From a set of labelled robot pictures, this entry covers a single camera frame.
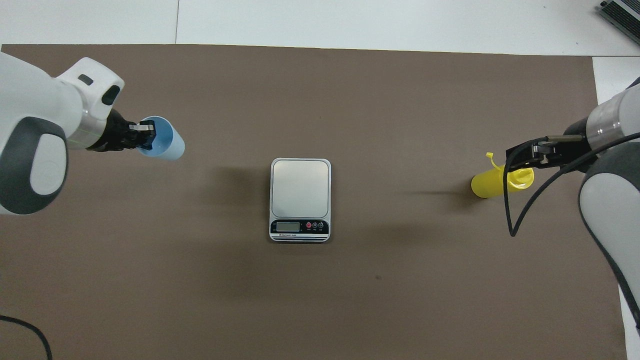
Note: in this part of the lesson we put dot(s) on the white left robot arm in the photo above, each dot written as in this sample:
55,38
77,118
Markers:
30,120

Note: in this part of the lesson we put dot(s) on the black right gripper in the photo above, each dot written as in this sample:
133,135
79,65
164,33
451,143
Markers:
570,152

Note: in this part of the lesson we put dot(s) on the yellow squeeze seasoning bottle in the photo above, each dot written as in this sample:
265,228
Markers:
487,184

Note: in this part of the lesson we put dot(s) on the silver digital kitchen scale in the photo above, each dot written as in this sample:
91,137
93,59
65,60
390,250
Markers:
300,190

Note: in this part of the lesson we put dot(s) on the brown paper table mat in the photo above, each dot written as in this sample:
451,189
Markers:
320,300

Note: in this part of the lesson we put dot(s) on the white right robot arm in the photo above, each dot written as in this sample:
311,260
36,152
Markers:
610,200

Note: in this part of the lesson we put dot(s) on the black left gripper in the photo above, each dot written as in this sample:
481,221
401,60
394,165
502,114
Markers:
112,135

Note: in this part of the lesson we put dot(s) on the light blue plastic cup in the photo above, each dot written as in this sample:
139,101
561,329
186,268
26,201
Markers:
170,145

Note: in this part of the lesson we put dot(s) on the grey ribbed metal device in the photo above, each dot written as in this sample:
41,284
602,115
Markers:
622,17

